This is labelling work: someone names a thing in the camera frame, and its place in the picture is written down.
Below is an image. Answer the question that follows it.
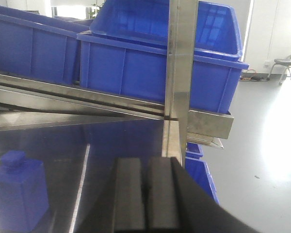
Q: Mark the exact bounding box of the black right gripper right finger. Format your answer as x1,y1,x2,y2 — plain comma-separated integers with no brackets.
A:
147,157,256,233

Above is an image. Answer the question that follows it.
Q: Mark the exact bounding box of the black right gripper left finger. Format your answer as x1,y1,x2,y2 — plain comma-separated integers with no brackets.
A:
113,158,146,233

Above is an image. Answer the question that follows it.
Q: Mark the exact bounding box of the blue bottle-shaped part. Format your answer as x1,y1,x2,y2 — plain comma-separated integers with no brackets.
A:
0,150,49,233

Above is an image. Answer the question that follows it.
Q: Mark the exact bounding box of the blue bin lower shelf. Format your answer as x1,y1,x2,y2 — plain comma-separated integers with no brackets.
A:
185,142,219,204

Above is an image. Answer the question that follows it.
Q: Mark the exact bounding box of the stainless steel shelf rack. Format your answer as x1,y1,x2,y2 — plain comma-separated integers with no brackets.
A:
0,0,234,164

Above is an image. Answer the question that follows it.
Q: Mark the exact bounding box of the blue plastic bin right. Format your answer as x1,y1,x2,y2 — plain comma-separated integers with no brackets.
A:
77,32,249,114

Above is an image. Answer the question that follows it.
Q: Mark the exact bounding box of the blue plastic bin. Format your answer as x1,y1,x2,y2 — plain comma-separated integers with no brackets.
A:
77,32,249,114
0,6,89,84

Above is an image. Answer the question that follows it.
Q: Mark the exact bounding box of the tilted blue bin on top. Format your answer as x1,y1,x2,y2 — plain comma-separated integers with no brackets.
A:
90,0,243,61

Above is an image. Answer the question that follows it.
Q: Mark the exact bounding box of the office chair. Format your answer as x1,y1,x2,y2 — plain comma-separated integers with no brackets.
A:
266,54,291,85

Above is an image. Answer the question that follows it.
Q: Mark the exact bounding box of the blue plastic bin left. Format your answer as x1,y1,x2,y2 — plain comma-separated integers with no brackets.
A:
0,6,89,84

